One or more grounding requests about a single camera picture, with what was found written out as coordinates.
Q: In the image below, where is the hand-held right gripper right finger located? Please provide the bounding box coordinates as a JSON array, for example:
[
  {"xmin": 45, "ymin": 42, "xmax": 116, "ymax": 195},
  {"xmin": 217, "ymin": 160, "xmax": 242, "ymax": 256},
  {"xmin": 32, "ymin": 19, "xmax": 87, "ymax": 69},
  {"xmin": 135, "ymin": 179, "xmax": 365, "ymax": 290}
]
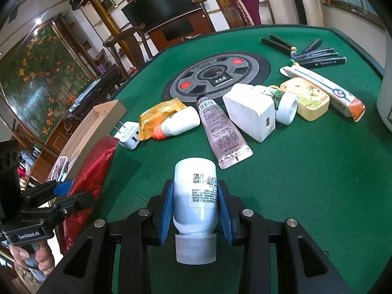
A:
[{"xmin": 217, "ymin": 179, "xmax": 353, "ymax": 294}]

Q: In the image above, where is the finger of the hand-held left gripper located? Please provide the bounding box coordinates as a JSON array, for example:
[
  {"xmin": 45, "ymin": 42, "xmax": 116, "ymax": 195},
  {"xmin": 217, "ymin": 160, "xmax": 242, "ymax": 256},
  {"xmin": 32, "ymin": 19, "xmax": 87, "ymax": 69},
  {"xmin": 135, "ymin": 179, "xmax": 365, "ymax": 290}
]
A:
[
  {"xmin": 21, "ymin": 191, "xmax": 94, "ymax": 221},
  {"xmin": 21, "ymin": 181, "xmax": 74, "ymax": 204}
]

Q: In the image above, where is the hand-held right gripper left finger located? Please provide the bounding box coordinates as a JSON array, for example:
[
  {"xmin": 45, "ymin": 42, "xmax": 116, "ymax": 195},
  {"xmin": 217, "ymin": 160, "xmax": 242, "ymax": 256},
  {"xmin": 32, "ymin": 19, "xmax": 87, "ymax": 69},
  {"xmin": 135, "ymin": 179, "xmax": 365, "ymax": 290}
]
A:
[{"xmin": 37, "ymin": 179, "xmax": 175, "ymax": 294}]

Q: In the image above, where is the red pouch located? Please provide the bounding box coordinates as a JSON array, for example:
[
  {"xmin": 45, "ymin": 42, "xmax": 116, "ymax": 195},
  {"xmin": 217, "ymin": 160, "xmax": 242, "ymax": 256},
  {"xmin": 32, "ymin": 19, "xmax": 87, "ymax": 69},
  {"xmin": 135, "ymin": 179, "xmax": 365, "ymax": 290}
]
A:
[{"xmin": 58, "ymin": 136, "xmax": 119, "ymax": 253}]

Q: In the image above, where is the white flip-cap bottle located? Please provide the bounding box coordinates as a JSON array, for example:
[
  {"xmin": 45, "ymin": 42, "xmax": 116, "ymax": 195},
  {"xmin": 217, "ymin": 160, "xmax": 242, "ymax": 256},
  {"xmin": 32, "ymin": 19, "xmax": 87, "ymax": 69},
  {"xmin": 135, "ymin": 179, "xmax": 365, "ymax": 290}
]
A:
[{"xmin": 172, "ymin": 158, "xmax": 219, "ymax": 265}]

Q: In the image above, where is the cardboard box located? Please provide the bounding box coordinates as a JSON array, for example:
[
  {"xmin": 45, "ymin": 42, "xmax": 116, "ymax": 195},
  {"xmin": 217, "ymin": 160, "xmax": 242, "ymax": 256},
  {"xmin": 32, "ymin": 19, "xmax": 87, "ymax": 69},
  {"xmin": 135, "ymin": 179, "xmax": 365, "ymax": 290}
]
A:
[{"xmin": 46, "ymin": 99, "xmax": 127, "ymax": 184}]

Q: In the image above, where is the white bottle with orange cap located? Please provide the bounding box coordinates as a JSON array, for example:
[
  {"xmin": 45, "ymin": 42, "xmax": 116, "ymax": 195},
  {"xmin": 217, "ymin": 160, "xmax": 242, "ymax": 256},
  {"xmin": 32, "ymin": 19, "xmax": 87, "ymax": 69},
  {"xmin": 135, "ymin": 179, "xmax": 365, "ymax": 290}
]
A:
[{"xmin": 152, "ymin": 106, "xmax": 201, "ymax": 140}]

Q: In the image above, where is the large white charger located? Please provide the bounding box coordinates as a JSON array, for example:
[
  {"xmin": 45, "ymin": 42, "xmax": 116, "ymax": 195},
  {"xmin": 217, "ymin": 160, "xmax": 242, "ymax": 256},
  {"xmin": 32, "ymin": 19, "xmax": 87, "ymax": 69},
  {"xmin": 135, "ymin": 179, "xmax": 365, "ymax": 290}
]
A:
[{"xmin": 222, "ymin": 83, "xmax": 276, "ymax": 143}]

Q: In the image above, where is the white toothpaste box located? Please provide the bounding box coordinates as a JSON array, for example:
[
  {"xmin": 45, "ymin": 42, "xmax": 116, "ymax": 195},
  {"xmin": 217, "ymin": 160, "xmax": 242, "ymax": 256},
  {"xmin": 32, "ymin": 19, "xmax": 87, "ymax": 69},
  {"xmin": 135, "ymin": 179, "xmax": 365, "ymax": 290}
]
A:
[{"xmin": 280, "ymin": 65, "xmax": 366, "ymax": 122}]

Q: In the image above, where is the person's left forearm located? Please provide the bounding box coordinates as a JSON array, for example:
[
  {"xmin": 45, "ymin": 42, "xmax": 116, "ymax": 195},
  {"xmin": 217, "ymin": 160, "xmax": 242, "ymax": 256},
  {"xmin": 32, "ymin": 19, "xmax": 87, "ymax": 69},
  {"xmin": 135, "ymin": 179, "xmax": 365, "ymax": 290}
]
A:
[{"xmin": 6, "ymin": 263, "xmax": 45, "ymax": 291}]

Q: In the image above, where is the person's left hand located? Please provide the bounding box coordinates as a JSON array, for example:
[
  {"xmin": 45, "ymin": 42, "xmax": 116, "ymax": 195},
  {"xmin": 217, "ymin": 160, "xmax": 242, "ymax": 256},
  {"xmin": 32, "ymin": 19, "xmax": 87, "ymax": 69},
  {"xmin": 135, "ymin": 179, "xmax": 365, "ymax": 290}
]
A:
[{"xmin": 9, "ymin": 240, "xmax": 56, "ymax": 278}]

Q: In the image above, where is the small white charger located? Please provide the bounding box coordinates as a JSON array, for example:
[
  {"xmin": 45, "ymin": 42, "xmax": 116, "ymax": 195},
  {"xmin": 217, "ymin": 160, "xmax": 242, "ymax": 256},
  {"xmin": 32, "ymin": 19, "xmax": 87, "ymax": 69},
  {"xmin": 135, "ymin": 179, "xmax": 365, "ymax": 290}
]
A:
[{"xmin": 114, "ymin": 121, "xmax": 141, "ymax": 150}]

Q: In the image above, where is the hand cream tube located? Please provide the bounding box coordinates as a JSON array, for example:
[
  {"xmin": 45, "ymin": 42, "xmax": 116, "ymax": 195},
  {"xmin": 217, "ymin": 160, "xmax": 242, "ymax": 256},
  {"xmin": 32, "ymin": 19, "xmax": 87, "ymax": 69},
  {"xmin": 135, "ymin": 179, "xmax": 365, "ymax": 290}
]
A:
[{"xmin": 196, "ymin": 95, "xmax": 254, "ymax": 170}]

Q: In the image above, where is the yellow snack packet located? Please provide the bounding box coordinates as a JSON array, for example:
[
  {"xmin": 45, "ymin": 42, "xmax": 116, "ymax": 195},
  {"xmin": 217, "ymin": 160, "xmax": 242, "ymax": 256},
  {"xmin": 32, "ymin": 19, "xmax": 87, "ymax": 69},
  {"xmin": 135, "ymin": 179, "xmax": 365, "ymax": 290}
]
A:
[{"xmin": 138, "ymin": 98, "xmax": 187, "ymax": 141}]

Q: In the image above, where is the dark mahjong table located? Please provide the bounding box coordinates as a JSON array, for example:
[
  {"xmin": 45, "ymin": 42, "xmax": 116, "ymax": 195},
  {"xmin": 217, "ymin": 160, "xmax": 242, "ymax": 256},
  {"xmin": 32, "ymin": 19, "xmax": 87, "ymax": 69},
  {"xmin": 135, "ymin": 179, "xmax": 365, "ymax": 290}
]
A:
[{"xmin": 66, "ymin": 67, "xmax": 123, "ymax": 120}]

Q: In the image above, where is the small white green-print bottle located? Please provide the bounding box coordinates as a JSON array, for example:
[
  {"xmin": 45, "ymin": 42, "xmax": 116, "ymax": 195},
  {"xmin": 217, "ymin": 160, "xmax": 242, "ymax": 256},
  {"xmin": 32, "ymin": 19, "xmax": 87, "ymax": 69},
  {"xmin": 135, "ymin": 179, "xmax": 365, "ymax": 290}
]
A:
[{"xmin": 269, "ymin": 86, "xmax": 298, "ymax": 125}]

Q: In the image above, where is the round grey table dial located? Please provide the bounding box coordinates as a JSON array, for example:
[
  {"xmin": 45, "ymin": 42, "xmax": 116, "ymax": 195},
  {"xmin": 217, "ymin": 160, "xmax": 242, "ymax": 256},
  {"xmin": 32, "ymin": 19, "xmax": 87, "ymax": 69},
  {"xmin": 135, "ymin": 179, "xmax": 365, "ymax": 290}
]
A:
[{"xmin": 162, "ymin": 52, "xmax": 271, "ymax": 104}]

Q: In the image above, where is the pale yellow case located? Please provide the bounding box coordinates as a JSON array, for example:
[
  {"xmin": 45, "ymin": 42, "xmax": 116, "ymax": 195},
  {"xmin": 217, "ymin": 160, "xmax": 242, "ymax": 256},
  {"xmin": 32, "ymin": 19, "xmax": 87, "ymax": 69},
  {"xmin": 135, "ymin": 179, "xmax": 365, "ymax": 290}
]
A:
[{"xmin": 280, "ymin": 77, "xmax": 331, "ymax": 121}]

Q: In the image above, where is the wooden chair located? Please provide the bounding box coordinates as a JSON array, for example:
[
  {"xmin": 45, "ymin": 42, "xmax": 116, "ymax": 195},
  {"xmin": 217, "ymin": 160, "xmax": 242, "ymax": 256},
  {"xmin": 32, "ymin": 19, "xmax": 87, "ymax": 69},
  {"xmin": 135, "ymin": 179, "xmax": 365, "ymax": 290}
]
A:
[
  {"xmin": 191, "ymin": 0, "xmax": 270, "ymax": 33},
  {"xmin": 102, "ymin": 23, "xmax": 154, "ymax": 80}
]

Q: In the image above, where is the group of black marker pens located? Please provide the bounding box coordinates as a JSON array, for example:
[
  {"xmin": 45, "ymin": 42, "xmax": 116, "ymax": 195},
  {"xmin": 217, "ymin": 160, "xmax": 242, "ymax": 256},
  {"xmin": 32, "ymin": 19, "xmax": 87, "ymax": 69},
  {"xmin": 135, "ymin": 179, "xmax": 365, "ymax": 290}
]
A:
[{"xmin": 260, "ymin": 34, "xmax": 347, "ymax": 69}]

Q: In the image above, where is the wooden television cabinet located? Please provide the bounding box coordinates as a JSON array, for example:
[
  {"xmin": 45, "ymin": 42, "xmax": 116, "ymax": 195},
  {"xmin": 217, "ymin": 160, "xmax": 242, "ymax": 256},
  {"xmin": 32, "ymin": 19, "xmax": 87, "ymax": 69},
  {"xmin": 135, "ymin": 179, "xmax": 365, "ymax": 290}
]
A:
[{"xmin": 147, "ymin": 15, "xmax": 212, "ymax": 51}]

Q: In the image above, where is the white liquor bottle red label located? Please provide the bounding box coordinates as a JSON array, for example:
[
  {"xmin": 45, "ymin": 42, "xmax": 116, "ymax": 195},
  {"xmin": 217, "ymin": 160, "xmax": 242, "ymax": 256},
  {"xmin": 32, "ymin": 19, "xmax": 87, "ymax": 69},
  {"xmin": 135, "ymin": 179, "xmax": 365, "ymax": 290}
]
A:
[{"xmin": 377, "ymin": 76, "xmax": 392, "ymax": 132}]

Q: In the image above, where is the black television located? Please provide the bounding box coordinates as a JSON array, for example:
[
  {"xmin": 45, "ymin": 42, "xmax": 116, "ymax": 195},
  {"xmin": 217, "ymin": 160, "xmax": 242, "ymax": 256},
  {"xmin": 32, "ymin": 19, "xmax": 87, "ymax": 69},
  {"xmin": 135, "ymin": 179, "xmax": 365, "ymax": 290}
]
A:
[{"xmin": 121, "ymin": 0, "xmax": 204, "ymax": 34}]

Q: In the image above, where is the maroon fringed cloth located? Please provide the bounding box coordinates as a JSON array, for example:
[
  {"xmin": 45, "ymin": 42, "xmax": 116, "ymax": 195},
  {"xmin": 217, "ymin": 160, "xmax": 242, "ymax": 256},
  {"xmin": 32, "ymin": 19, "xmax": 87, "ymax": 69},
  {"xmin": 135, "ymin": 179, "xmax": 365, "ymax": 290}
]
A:
[{"xmin": 226, "ymin": 0, "xmax": 262, "ymax": 26}]

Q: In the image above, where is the flower wall mural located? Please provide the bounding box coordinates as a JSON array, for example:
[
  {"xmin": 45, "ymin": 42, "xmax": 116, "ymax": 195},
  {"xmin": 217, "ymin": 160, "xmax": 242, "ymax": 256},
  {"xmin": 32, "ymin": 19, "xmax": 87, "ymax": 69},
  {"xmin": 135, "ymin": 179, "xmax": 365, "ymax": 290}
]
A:
[{"xmin": 0, "ymin": 21, "xmax": 95, "ymax": 138}]

